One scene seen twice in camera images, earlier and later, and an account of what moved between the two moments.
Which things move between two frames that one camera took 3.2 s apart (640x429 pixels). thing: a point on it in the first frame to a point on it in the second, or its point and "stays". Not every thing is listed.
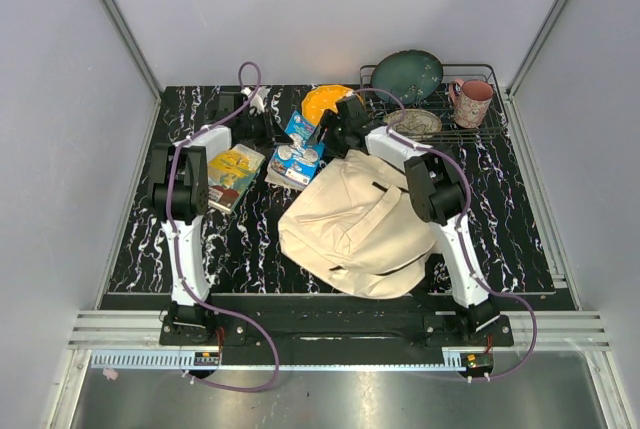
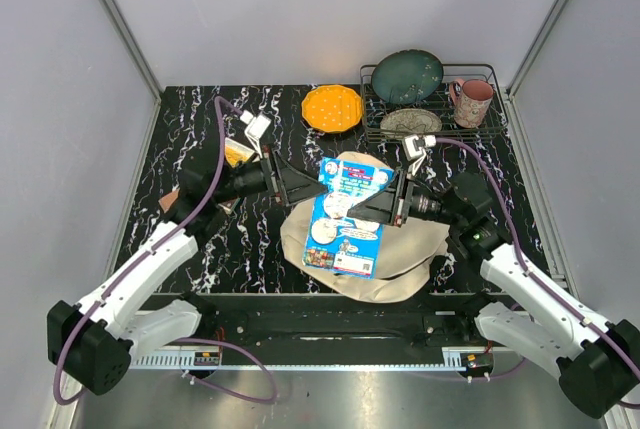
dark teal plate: [410, 75] stays
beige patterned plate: [419, 124] stays
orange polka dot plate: [321, 98] stays
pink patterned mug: [471, 99] stays
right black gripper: [331, 120] to [390, 205]
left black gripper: [273, 134] to [296, 184]
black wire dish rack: [467, 104] stays
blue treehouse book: [294, 166] to [337, 242]
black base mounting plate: [334, 321] stays
